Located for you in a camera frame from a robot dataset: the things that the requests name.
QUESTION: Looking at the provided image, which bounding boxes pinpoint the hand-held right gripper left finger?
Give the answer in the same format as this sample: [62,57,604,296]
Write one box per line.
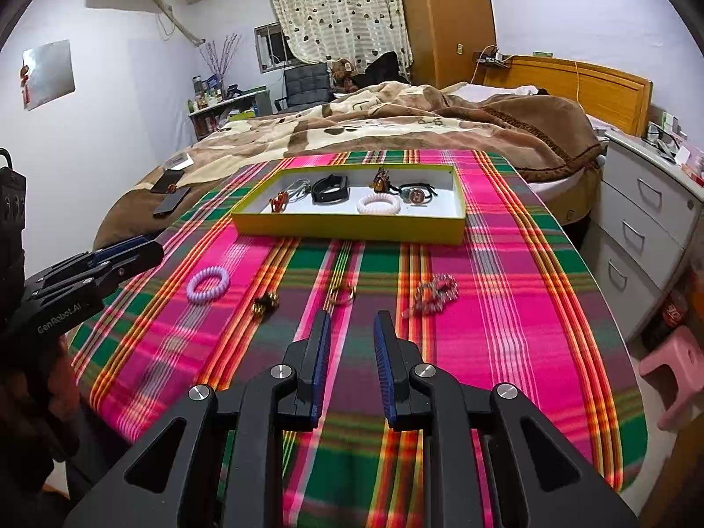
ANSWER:
[63,309,334,528]

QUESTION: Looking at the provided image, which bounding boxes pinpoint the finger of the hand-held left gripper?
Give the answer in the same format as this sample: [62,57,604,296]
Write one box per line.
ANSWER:
[25,235,158,287]
[27,241,166,301]

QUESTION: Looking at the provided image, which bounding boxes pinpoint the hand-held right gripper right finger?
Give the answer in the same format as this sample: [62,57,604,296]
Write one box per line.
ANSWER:
[372,309,642,528]

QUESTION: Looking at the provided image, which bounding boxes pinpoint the purple spiral hair tie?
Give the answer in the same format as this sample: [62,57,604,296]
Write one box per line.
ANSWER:
[187,267,231,305]

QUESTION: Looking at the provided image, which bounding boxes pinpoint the black gold hair clip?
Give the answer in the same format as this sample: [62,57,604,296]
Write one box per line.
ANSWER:
[251,293,281,318]

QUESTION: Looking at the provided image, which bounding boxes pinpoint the pink crystal bead bracelet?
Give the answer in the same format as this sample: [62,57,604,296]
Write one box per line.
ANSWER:
[403,273,459,318]

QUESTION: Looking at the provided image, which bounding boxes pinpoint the yellow cardboard box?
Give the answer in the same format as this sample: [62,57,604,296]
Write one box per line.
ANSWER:
[230,164,467,246]

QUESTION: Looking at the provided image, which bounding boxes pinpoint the white spiral hair tie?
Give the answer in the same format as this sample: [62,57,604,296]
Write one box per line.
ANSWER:
[356,194,400,217]

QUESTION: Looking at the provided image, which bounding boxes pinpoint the black wristband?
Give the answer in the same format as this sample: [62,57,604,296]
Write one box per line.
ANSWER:
[311,174,351,205]

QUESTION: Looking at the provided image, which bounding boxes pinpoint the round pendant hair tie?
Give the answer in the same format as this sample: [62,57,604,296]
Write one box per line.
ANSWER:
[398,182,439,205]

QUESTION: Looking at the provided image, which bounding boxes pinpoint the person's left forearm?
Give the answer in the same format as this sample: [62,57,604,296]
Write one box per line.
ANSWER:
[0,338,83,490]

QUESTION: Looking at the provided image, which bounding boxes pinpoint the black smartphone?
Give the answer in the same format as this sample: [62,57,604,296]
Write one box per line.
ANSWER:
[152,185,192,217]

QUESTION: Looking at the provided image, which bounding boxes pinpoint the dark smartphone with red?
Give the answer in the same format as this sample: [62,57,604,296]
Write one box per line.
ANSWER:
[150,169,186,194]

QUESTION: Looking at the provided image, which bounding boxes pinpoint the plaid cloth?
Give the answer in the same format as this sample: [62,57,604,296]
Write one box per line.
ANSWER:
[69,150,650,528]

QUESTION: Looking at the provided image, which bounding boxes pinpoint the cluttered white desk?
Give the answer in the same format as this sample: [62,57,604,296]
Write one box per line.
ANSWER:
[187,85,271,142]

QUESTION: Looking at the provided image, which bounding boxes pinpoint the dried branches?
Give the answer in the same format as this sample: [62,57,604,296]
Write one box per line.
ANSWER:
[197,33,243,81]

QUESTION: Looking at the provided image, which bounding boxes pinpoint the air conditioner pipe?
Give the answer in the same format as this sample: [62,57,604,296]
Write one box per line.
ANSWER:
[153,0,206,46]

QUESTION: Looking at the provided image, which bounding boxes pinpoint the black office chair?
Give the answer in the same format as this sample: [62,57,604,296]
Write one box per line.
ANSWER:
[274,62,334,111]

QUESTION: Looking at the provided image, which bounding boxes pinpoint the window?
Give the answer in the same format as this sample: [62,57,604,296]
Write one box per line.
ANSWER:
[253,22,290,73]

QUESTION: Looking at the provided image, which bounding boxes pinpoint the brown printed blanket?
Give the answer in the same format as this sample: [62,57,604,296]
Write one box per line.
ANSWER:
[93,81,607,249]

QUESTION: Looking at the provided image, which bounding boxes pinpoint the brown teddy bear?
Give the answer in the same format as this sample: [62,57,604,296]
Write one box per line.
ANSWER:
[329,57,356,95]

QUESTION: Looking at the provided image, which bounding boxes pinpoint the white drawer cabinet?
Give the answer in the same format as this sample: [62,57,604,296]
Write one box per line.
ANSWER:
[582,131,704,343]

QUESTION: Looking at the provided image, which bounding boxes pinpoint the pink plastic stool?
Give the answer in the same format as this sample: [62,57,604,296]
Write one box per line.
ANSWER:
[638,326,704,431]

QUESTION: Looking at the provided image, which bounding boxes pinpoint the red can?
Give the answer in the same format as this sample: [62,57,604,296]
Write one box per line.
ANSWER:
[662,293,689,326]

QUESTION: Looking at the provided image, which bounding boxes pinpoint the white pillow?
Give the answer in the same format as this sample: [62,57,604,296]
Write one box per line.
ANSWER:
[455,83,538,103]

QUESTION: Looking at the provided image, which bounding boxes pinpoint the black bag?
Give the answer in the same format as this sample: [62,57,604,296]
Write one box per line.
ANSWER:
[356,51,409,89]

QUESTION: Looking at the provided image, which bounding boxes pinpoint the heart print curtain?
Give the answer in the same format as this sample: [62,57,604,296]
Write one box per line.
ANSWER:
[265,0,414,70]

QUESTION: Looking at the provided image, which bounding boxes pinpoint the wooden bed headboard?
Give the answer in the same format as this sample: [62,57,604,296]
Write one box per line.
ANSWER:
[496,55,653,139]

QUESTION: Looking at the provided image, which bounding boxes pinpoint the wooden wardrobe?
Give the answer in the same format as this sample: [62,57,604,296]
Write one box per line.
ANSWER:
[396,0,497,87]

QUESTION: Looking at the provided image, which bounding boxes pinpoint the eyeglasses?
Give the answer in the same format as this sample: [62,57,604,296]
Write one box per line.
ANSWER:
[645,121,681,158]

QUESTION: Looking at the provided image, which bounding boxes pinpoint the black case with handle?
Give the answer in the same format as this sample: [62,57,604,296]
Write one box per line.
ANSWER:
[0,147,28,288]

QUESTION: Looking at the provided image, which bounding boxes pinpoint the shiny wall sheet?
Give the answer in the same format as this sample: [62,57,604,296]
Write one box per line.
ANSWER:
[22,40,77,112]

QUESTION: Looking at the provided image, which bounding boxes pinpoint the small wall shelf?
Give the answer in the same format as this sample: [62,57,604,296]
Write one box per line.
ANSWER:
[472,48,513,70]

